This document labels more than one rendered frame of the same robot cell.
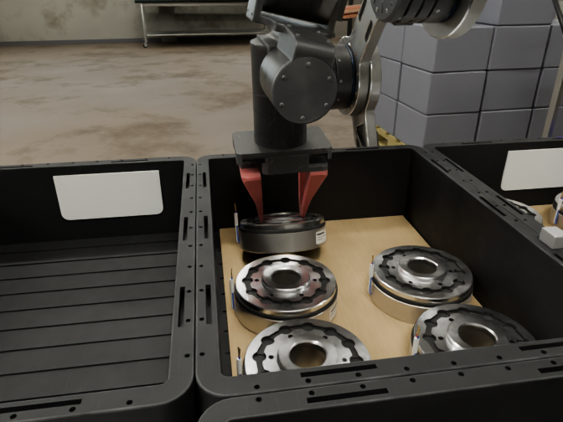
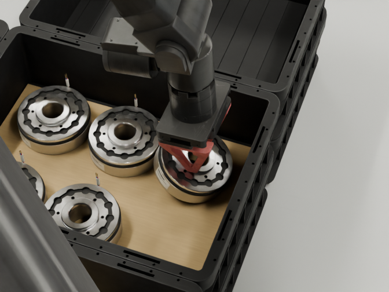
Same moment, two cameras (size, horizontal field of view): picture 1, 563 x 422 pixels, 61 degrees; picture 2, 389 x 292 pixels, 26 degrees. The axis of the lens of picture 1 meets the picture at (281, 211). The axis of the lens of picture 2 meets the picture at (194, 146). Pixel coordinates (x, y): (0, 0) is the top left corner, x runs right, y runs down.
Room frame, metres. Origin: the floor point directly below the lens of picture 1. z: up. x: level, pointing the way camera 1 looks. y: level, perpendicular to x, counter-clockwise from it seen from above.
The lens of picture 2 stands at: (0.83, -0.59, 1.78)
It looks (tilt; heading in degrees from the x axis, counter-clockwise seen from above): 53 degrees down; 119
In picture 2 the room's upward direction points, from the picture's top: straight up
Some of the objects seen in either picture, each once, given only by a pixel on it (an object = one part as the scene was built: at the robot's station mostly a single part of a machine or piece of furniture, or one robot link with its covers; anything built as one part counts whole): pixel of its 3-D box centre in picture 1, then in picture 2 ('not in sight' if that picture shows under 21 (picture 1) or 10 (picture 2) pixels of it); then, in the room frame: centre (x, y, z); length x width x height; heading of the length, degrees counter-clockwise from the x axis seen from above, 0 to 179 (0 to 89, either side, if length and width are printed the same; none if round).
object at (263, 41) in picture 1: (281, 66); (184, 59); (0.49, 0.00, 1.05); 0.07 x 0.06 x 0.07; 13
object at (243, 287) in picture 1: (286, 282); (125, 134); (0.40, 0.00, 0.86); 0.10 x 0.10 x 0.01
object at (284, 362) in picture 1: (307, 357); (52, 110); (0.29, -0.02, 0.86); 0.05 x 0.05 x 0.01
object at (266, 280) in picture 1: (286, 278); (125, 132); (0.40, 0.00, 0.86); 0.05 x 0.05 x 0.01
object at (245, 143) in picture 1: (280, 123); (193, 96); (0.50, 0.00, 0.99); 0.10 x 0.07 x 0.07; 99
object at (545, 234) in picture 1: (554, 237); not in sight; (0.35, -0.23, 0.94); 0.02 x 0.01 x 0.01; 9
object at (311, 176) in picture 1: (290, 181); (193, 141); (0.51, -0.01, 0.92); 0.07 x 0.07 x 0.09; 9
